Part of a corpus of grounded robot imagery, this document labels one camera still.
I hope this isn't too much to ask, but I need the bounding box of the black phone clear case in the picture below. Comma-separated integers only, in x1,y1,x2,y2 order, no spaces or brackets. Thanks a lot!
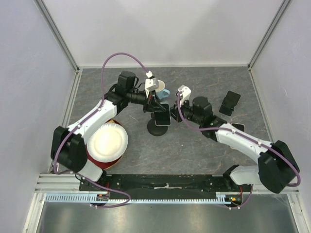
154,108,171,126

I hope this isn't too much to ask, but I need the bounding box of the slotted cable duct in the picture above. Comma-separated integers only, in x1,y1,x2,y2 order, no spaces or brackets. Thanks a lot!
45,193,241,204

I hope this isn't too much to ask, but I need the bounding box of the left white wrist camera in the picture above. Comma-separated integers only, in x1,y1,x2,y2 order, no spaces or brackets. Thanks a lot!
145,70,159,97

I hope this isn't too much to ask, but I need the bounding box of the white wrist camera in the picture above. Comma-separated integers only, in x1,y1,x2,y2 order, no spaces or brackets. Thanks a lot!
176,85,191,107
145,70,159,97

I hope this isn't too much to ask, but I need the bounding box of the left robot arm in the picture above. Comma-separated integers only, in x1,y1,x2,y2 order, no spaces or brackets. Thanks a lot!
51,71,171,191

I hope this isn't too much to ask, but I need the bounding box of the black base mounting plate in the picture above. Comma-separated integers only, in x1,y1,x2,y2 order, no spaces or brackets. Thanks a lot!
79,173,243,200

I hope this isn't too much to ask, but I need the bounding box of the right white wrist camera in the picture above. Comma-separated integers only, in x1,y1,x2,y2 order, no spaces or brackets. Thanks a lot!
176,85,191,107

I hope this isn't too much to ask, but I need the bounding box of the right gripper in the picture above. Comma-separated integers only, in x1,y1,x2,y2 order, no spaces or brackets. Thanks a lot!
166,97,202,126

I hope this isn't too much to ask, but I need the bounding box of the black folding phone stand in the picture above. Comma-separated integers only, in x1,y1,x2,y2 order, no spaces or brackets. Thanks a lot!
219,91,241,116

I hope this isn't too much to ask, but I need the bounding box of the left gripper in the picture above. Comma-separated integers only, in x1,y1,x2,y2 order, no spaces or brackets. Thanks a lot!
126,89,165,113

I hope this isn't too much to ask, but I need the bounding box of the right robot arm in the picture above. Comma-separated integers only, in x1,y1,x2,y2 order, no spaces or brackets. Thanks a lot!
171,92,301,194

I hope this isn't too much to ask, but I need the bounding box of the black phone pink case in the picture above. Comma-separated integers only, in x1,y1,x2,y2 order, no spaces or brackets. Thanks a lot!
231,123,245,132

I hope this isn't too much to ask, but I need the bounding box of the light blue mug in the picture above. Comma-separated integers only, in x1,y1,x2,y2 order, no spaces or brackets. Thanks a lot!
155,80,170,100

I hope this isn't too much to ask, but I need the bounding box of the black round-base phone stand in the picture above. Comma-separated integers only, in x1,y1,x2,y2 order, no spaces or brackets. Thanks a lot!
147,114,168,136

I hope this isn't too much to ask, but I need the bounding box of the white paper plate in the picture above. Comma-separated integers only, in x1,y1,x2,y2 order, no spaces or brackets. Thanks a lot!
86,123,129,163

